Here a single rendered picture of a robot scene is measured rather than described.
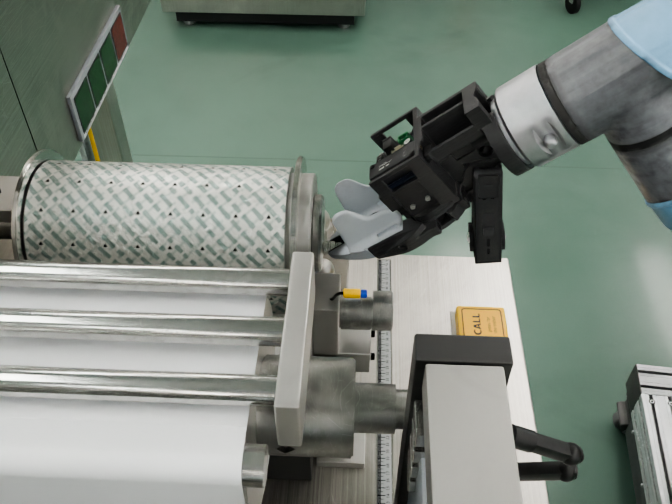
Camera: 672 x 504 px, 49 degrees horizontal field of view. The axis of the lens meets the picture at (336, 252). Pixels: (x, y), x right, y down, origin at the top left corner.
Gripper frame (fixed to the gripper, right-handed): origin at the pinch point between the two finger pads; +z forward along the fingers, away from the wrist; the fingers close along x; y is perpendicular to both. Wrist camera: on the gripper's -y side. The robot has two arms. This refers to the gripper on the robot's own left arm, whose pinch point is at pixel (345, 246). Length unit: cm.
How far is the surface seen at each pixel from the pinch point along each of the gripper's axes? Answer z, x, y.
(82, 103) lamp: 30.2, -28.9, 20.2
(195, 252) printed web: 7.3, 5.9, 12.0
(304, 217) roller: -1.5, 3.2, 7.5
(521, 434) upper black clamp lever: -18.0, 29.2, 4.3
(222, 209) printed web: 3.6, 3.2, 12.7
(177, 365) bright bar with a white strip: -7.5, 29.5, 20.6
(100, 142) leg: 74, -76, 1
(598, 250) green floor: 18, -126, -147
